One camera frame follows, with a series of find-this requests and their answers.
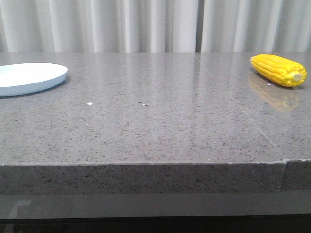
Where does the yellow corn cob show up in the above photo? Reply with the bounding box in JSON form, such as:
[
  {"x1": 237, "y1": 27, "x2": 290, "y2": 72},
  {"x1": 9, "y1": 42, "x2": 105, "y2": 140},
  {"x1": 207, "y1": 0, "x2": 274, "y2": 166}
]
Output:
[{"x1": 250, "y1": 54, "x2": 307, "y2": 88}]

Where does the light blue round plate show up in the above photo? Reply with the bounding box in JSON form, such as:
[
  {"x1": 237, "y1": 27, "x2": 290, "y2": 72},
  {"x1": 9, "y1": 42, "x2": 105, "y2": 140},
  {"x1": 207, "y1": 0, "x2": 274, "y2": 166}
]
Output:
[{"x1": 0, "y1": 63, "x2": 68, "y2": 97}]

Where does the white pleated curtain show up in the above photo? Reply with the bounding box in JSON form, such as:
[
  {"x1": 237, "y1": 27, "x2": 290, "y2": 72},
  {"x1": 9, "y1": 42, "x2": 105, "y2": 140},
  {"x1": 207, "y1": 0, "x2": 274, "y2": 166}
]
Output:
[{"x1": 0, "y1": 0, "x2": 311, "y2": 53}]

